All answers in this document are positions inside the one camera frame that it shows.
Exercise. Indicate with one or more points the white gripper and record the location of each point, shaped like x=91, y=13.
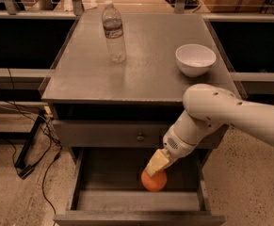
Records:
x=178, y=145

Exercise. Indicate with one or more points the orange fruit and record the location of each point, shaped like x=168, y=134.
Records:
x=155, y=183

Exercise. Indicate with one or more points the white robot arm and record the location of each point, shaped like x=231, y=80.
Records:
x=206, y=108

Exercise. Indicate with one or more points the open middle drawer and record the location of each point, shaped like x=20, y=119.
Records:
x=107, y=191

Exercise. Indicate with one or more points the grey wooden drawer cabinet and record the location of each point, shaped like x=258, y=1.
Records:
x=148, y=86

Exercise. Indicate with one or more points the closed top drawer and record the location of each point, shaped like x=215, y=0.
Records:
x=111, y=134

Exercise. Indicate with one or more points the white ceramic bowl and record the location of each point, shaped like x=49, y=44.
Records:
x=194, y=59

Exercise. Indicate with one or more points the black metal stand leg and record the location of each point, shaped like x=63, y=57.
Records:
x=23, y=169

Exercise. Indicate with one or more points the clear plastic water bottle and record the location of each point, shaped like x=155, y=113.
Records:
x=114, y=35

